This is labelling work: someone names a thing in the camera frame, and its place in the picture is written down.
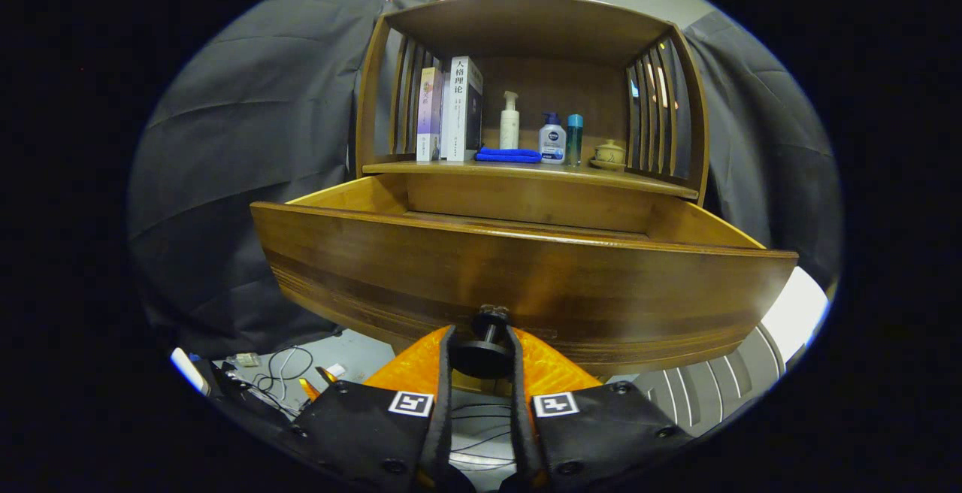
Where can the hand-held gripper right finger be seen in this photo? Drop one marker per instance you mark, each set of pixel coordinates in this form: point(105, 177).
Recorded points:
point(518, 403)

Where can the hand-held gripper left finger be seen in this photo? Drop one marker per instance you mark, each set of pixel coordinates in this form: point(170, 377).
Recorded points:
point(445, 403)

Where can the brown wooden drawer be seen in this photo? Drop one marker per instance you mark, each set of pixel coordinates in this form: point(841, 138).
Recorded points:
point(526, 282)

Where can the wooden countertop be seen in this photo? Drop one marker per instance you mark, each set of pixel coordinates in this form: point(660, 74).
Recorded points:
point(488, 168)

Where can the brown wooden cabinet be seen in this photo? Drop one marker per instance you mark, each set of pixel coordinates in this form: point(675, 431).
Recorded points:
point(526, 27)

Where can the grey ribbed panel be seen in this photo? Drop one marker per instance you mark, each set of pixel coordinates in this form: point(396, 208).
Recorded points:
point(699, 395)

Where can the folded blue cloth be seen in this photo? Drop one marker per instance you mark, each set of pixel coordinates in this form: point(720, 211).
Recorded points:
point(507, 155)

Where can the white power strip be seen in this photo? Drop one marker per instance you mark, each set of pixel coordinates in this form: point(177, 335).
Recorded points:
point(188, 369)

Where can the clear blue-capped pump bottle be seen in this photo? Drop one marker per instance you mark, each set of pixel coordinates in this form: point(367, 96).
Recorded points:
point(552, 143)

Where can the yellow lidded teacup with saucer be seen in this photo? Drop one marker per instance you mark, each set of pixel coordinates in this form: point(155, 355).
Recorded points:
point(609, 155)

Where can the teal bottle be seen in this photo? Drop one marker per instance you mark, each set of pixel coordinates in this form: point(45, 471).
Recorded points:
point(574, 143)

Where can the white pump bottle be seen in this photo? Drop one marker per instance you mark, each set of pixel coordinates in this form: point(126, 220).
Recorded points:
point(509, 128)

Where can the purple book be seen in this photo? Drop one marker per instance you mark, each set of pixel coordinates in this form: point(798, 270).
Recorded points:
point(428, 117)

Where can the white table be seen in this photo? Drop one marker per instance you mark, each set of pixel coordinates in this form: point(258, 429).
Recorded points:
point(797, 313)

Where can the thick white book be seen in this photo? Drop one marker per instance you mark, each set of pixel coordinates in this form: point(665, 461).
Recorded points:
point(458, 110)

